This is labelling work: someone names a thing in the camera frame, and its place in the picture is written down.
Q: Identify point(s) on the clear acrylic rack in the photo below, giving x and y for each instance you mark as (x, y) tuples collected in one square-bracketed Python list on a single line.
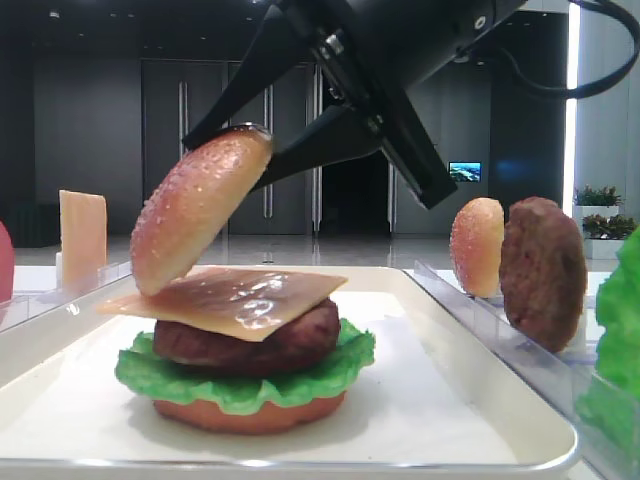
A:
[(38, 289), (560, 379)]

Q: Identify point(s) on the sesame bun half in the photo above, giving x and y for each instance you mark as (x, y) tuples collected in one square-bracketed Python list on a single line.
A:
[(193, 203), (475, 246)]

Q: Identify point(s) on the upright green lettuce leaf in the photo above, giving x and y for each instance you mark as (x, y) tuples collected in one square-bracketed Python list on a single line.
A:
[(617, 320)]

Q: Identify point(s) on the green lettuce leaf on burger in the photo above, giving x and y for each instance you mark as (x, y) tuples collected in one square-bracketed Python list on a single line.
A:
[(145, 373)]

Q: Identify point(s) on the upright brown meat patty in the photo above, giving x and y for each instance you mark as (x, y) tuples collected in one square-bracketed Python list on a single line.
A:
[(543, 273)]

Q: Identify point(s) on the clear acrylic rack left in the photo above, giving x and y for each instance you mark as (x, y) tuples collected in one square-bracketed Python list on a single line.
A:
[(38, 289)]

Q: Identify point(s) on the white rectangular serving tray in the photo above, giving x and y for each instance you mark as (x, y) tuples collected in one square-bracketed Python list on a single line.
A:
[(436, 404)]

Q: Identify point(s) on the open glass doorway frame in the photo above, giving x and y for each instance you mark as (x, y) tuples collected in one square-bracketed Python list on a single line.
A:
[(354, 198)]

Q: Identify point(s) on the brown meat patty on burger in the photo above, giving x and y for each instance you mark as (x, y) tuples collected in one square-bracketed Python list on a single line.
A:
[(299, 344)]

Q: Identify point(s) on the upright orange cheese slice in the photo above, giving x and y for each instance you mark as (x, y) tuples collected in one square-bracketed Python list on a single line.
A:
[(83, 230)]

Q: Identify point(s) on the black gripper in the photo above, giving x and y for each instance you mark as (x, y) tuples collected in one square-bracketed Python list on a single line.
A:
[(371, 52)]

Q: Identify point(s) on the small wall display screen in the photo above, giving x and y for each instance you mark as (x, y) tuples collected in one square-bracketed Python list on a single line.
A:
[(465, 172)]

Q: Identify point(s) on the bottom burger bun half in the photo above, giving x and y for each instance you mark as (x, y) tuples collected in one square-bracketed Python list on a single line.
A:
[(269, 419)]

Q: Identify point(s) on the white planter with plants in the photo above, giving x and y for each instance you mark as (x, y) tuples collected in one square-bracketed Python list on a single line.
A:
[(603, 225)]

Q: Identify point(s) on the orange cheese slice on burger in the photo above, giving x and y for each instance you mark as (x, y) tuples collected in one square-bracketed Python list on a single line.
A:
[(247, 304)]

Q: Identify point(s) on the dark double door right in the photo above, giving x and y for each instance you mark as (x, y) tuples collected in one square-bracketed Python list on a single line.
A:
[(280, 208)]

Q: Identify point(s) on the sesame top bun half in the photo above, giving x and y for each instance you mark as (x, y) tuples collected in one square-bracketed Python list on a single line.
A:
[(193, 203)]

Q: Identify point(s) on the red tomato slice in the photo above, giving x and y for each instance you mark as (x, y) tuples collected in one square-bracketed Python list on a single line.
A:
[(7, 265)]

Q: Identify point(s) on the clear acrylic rack right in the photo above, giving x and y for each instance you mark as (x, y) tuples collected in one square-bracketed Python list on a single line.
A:
[(560, 379)]

